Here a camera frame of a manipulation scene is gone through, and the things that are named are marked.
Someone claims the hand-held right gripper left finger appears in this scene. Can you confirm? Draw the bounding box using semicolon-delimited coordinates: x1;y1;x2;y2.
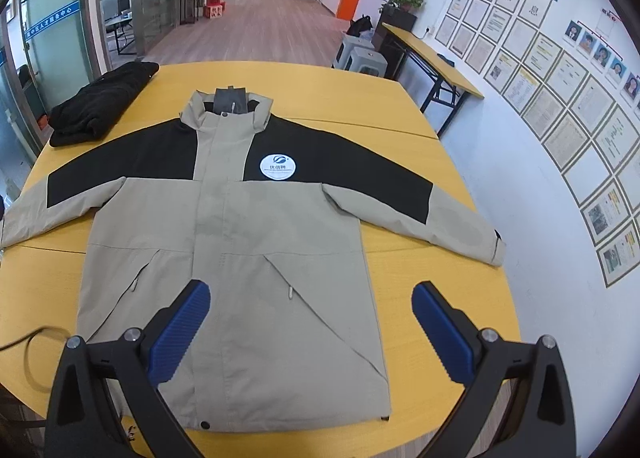
44;279;212;458

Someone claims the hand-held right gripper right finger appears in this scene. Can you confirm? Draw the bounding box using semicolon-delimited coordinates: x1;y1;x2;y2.
411;281;578;458

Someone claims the beige and black jacket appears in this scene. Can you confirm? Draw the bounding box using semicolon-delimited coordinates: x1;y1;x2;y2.
0;86;507;435

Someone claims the black folded garment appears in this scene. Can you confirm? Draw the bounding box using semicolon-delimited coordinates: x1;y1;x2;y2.
48;61;161;148

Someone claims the yellow folding table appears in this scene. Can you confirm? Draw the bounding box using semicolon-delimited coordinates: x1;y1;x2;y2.
381;22;485;136

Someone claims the grey plastic stool stack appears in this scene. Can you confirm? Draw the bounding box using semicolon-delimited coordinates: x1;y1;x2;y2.
334;33;376;70
345;47;388;79

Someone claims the office desk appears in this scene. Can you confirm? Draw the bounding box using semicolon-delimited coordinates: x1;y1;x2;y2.
104;13;137;57

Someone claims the black cabinet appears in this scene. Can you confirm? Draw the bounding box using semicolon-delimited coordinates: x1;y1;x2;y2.
372;6;417;80

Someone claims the black backpack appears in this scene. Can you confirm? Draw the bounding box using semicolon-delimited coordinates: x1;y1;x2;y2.
346;16;374;38

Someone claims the row of portrait photos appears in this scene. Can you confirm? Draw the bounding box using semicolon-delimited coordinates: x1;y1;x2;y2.
562;20;640;106

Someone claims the black metal plant stand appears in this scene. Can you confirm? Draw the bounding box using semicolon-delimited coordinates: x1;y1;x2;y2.
179;0;207;26

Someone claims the black cable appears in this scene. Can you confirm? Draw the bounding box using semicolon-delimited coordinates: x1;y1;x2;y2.
0;327;72;354

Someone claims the wall of framed documents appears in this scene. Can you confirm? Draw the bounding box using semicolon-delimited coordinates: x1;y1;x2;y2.
434;0;640;289

